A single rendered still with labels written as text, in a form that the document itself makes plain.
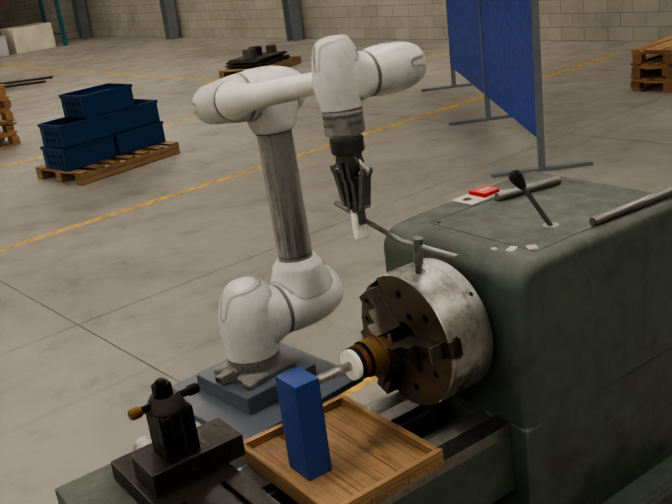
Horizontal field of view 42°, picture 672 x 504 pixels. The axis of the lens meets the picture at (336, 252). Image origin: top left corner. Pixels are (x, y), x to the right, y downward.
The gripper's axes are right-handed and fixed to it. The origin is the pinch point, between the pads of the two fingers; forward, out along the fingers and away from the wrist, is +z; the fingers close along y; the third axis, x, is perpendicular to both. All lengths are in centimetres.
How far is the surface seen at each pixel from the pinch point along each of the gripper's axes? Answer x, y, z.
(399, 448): -10, 16, 47
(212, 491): -53, 12, 38
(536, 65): 402, -307, 30
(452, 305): 5.6, 21.7, 17.1
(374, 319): -4.6, 6.9, 20.0
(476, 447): 5, 25, 50
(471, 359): 6.5, 24.7, 29.3
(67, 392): -7, -257, 119
